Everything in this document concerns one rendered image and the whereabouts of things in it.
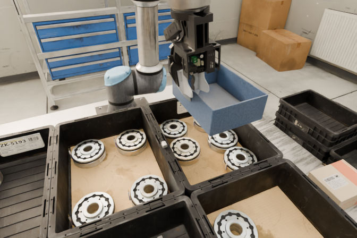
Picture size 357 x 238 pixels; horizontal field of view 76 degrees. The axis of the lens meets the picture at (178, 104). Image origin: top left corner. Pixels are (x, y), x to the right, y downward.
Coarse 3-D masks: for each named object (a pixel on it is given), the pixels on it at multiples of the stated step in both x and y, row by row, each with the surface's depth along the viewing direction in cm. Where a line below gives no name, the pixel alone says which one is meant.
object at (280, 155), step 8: (152, 104) 84; (152, 120) 76; (256, 128) 73; (160, 136) 70; (264, 136) 70; (168, 144) 67; (272, 144) 67; (168, 152) 64; (280, 152) 64; (176, 160) 62; (264, 160) 62; (272, 160) 62; (176, 168) 59; (240, 168) 59; (248, 168) 59; (184, 176) 57; (216, 176) 57; (224, 176) 57; (232, 176) 57; (184, 184) 55; (200, 184) 55; (208, 184) 55
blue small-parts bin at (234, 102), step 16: (208, 80) 68; (224, 80) 65; (240, 80) 59; (176, 96) 62; (208, 96) 63; (224, 96) 63; (240, 96) 60; (256, 96) 55; (192, 112) 55; (208, 112) 48; (224, 112) 48; (240, 112) 50; (256, 112) 53; (208, 128) 49; (224, 128) 50
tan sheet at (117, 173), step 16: (112, 144) 81; (112, 160) 75; (128, 160) 75; (144, 160) 75; (80, 176) 69; (96, 176) 69; (112, 176) 69; (128, 176) 69; (160, 176) 69; (80, 192) 65; (112, 192) 65
